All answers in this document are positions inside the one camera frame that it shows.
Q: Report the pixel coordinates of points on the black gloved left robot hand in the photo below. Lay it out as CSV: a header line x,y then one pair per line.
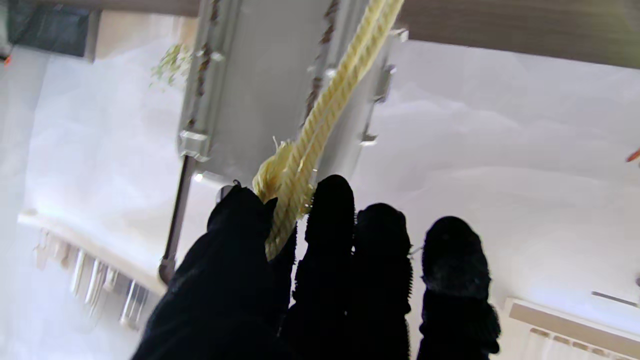
x,y
330,280

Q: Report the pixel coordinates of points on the small beige suitcase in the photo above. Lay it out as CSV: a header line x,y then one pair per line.
x,y
260,100

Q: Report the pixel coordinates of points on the printed backdrop cloth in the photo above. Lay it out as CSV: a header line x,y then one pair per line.
x,y
500,150

